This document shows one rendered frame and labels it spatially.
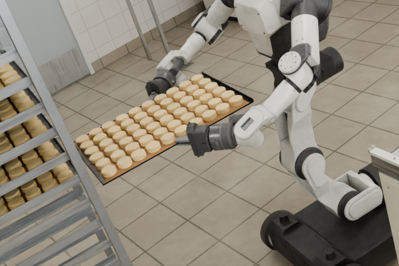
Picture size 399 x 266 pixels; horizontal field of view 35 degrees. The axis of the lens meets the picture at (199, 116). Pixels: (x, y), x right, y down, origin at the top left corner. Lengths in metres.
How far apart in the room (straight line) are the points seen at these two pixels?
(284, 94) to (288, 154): 0.67
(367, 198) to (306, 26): 1.05
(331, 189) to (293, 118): 0.45
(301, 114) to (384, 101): 1.69
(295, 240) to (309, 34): 1.17
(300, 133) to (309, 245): 0.57
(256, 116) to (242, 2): 0.56
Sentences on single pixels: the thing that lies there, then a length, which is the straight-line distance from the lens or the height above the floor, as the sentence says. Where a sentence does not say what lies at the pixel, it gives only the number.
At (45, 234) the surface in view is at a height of 0.77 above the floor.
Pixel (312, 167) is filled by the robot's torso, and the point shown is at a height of 0.61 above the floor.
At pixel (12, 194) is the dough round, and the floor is 1.15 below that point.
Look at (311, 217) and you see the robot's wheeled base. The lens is 3.09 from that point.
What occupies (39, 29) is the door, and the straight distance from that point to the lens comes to 5.89.
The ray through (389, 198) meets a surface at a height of 0.74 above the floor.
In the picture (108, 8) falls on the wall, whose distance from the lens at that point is 6.11.
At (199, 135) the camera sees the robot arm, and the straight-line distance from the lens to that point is 2.08.
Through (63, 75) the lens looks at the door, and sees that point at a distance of 6.03.
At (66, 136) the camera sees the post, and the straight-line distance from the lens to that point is 1.95.
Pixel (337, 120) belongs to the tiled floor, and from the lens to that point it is 4.08.
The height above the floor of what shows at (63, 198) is 0.87.
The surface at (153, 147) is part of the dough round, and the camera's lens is 2.13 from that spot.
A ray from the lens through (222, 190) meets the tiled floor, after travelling 3.75.
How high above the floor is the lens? 2.11
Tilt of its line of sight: 27 degrees down
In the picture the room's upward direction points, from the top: 20 degrees counter-clockwise
